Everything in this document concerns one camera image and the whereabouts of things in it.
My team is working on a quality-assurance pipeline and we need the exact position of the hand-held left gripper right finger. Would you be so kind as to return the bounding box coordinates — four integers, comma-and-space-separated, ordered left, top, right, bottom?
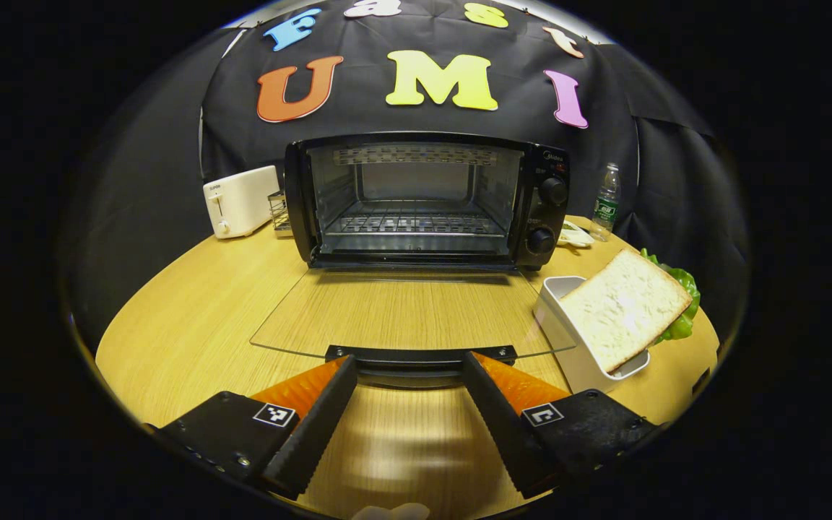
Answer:
461, 351, 659, 499

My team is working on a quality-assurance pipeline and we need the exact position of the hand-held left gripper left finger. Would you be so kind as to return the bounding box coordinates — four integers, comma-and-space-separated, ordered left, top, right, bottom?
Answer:
145, 354, 359, 501

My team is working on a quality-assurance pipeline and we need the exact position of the bread and lettuce sandwich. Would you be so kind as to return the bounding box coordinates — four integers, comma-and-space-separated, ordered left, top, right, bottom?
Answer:
559, 248, 701, 374

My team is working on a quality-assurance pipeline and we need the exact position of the black electric oven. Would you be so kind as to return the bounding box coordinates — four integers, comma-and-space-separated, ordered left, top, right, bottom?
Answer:
250, 131, 576, 389

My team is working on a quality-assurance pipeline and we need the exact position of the white rectangular tray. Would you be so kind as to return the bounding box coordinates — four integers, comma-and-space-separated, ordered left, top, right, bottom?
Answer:
533, 276, 651, 394

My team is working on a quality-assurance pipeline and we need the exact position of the white divided dish with grains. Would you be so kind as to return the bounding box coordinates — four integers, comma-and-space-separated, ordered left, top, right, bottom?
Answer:
557, 219, 594, 248

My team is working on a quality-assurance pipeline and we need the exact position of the white toaster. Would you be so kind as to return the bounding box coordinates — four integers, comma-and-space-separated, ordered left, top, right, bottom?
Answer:
203, 165, 281, 240

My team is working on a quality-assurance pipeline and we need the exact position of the clear plastic water bottle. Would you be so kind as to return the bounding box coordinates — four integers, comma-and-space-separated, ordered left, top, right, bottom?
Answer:
589, 162, 622, 242

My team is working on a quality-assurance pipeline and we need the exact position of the small wire rack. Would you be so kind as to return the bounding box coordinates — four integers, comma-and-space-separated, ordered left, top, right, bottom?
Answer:
268, 190, 293, 238

